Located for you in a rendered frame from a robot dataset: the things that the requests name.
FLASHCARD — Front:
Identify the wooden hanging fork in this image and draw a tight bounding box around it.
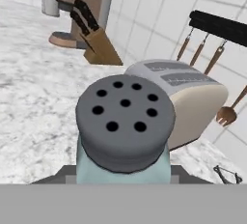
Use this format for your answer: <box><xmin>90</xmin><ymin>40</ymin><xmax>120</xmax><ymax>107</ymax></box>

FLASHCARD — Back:
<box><xmin>215</xmin><ymin>85</ymin><xmax>247</xmax><ymax>127</ymax></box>

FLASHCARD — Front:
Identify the black utensil rail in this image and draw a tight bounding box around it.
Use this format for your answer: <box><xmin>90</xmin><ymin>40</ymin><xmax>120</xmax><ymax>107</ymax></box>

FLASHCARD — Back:
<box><xmin>188</xmin><ymin>10</ymin><xmax>247</xmax><ymax>48</ymax></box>

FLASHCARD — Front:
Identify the black wire stand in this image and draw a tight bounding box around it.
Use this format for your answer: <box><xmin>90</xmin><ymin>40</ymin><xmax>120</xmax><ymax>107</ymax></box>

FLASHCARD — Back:
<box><xmin>212</xmin><ymin>164</ymin><xmax>243</xmax><ymax>185</ymax></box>

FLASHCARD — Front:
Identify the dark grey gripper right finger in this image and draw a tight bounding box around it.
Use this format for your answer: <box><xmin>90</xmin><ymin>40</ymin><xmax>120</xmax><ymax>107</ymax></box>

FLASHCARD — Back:
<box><xmin>169</xmin><ymin>165</ymin><xmax>214</xmax><ymax>185</ymax></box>

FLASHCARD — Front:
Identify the wooden hanging utensil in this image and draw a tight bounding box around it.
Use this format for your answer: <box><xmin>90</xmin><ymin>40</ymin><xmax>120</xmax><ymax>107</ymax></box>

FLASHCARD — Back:
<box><xmin>189</xmin><ymin>33</ymin><xmax>210</xmax><ymax>68</ymax></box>
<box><xmin>203</xmin><ymin>40</ymin><xmax>228</xmax><ymax>76</ymax></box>
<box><xmin>176</xmin><ymin>27</ymin><xmax>195</xmax><ymax>62</ymax></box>

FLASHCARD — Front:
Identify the black-handled knife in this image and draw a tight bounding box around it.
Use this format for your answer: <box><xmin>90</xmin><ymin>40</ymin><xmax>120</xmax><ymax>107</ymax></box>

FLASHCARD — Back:
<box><xmin>73</xmin><ymin>0</ymin><xmax>100</xmax><ymax>32</ymax></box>
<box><xmin>69</xmin><ymin>10</ymin><xmax>91</xmax><ymax>37</ymax></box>

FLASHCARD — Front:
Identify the wooden knife block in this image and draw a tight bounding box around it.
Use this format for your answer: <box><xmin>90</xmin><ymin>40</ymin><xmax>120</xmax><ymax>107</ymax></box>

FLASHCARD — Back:
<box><xmin>78</xmin><ymin>26</ymin><xmax>124</xmax><ymax>67</ymax></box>

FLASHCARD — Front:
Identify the cream and grey toaster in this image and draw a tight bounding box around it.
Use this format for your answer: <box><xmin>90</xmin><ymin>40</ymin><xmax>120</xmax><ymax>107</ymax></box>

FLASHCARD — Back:
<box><xmin>124</xmin><ymin>59</ymin><xmax>230</xmax><ymax>152</ymax></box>

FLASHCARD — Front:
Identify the pale blue grey-capped shaker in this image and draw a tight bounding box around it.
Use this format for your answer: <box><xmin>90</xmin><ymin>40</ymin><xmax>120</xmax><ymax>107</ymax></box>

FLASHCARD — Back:
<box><xmin>74</xmin><ymin>73</ymin><xmax>177</xmax><ymax>185</ymax></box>

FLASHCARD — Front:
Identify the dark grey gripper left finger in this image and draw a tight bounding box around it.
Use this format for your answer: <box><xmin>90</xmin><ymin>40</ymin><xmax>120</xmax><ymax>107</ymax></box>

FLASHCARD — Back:
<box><xmin>31</xmin><ymin>165</ymin><xmax>78</xmax><ymax>185</ymax></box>

